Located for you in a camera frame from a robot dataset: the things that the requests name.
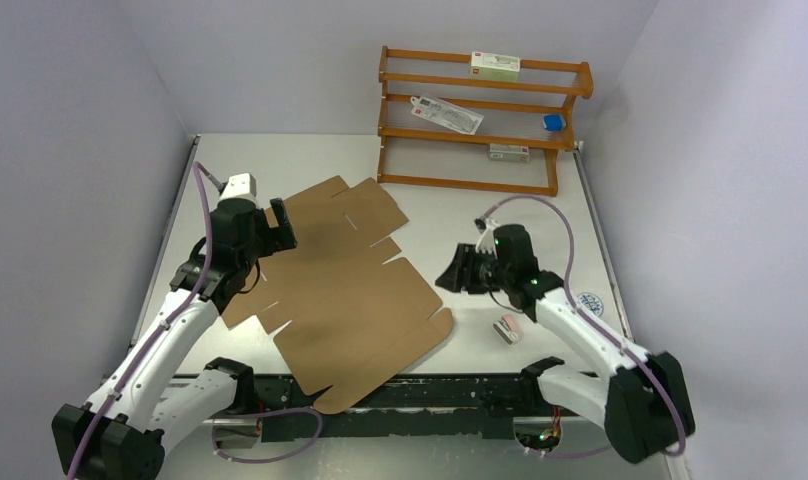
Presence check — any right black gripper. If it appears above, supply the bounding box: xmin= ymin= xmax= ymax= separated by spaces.
xmin=435 ymin=242 xmax=512 ymax=294

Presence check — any brown cardboard box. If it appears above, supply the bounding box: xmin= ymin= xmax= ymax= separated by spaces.
xmin=223 ymin=176 xmax=453 ymax=415

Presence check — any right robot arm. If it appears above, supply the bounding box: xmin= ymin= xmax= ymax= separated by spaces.
xmin=435 ymin=223 xmax=696 ymax=464

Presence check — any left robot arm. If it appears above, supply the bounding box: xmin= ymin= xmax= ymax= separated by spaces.
xmin=51 ymin=198 xmax=297 ymax=479

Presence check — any grey white box lower shelf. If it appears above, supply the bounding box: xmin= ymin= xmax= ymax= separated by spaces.
xmin=488 ymin=143 xmax=530 ymax=163

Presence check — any green white box top shelf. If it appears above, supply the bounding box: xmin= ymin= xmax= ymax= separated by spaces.
xmin=468 ymin=51 xmax=521 ymax=83

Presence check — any pink white small device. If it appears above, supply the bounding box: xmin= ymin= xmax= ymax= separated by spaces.
xmin=492 ymin=315 xmax=522 ymax=345

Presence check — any orange wooden shelf rack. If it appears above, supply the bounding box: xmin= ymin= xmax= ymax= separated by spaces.
xmin=376 ymin=47 xmax=594 ymax=197

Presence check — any white plastic packet on shelf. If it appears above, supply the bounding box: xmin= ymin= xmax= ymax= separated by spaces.
xmin=410 ymin=95 xmax=484 ymax=135

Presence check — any blue small object on shelf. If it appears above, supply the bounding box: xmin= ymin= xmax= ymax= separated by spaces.
xmin=542 ymin=114 xmax=568 ymax=132

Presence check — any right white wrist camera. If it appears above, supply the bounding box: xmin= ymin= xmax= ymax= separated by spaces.
xmin=475 ymin=214 xmax=500 ymax=256

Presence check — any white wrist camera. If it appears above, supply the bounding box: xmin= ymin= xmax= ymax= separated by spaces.
xmin=475 ymin=214 xmax=500 ymax=256
xmin=219 ymin=173 xmax=258 ymax=205

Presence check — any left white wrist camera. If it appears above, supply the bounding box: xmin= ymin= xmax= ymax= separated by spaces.
xmin=219 ymin=173 xmax=258 ymax=205

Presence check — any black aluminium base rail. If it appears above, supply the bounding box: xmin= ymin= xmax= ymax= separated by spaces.
xmin=89 ymin=372 xmax=667 ymax=442

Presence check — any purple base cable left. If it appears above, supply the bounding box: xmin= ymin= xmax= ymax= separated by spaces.
xmin=210 ymin=407 xmax=326 ymax=465

